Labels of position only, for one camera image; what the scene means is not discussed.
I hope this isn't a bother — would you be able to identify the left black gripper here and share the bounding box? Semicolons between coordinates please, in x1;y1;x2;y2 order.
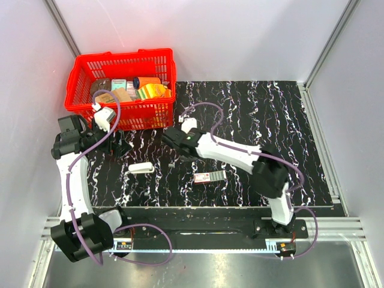
82;118;131;158

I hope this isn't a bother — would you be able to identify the red white staple box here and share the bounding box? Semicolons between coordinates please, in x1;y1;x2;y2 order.
194;170;227;184

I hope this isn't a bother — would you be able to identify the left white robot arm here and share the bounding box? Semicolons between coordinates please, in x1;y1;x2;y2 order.
50;109;130;262

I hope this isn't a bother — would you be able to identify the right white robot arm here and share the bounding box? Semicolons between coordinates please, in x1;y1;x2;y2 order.
162;127;295;238

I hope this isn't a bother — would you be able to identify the red plastic shopping basket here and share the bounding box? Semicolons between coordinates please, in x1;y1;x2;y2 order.
64;48;177;131

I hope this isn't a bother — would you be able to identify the brown cardboard box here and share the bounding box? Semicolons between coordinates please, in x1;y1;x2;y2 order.
95;88;132;103

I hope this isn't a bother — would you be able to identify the pink white small box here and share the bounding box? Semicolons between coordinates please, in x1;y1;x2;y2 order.
126;81;138;98

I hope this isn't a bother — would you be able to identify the teal white box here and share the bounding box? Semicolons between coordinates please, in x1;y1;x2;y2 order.
111;79;127;91

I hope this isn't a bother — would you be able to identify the yellow orange snack box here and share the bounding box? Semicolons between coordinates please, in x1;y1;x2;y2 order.
137;83;172;100

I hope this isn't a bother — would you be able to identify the brown round cookie pack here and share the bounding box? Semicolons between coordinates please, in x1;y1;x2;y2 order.
90;78;112;96

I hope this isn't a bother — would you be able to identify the orange bottle blue cap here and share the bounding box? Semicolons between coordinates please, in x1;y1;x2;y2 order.
133;77;162;89

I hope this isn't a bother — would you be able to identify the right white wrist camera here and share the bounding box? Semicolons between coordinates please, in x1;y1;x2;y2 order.
178;116;197;134

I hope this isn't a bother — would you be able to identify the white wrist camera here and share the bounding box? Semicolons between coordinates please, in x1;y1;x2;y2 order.
92;103;116;133
178;116;197;134

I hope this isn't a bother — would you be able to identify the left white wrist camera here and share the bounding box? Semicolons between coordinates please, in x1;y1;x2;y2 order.
92;103;116;133

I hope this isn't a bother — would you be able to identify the aluminium frame rail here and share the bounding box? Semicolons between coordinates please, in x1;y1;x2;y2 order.
41;217;366;241

